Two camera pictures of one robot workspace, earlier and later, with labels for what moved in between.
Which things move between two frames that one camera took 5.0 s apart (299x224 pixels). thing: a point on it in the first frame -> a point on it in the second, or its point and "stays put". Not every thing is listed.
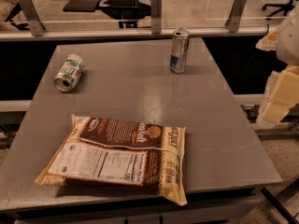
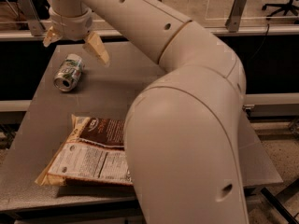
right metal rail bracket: [239, 2] stays put
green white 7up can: [69, 73] stays put
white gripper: [290, 40] -> [72, 27]
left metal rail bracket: [36, 25] stays put
